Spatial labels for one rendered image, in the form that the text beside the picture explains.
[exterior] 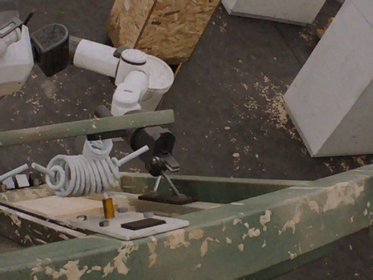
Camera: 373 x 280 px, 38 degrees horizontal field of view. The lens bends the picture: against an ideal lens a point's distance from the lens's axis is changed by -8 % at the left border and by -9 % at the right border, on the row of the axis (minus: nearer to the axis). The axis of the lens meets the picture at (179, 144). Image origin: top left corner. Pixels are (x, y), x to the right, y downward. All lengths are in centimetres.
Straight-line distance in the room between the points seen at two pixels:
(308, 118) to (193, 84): 85
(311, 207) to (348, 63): 292
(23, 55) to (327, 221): 111
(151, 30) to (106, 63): 192
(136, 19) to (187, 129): 78
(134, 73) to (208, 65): 266
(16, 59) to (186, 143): 208
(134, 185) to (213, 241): 122
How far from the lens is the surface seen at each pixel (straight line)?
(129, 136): 142
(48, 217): 119
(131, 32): 373
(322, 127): 400
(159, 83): 338
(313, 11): 545
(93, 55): 177
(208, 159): 363
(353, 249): 384
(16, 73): 175
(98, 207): 161
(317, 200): 95
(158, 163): 133
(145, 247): 75
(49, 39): 179
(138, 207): 152
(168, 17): 363
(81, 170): 84
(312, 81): 408
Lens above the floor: 247
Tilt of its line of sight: 43 degrees down
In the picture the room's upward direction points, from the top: 30 degrees clockwise
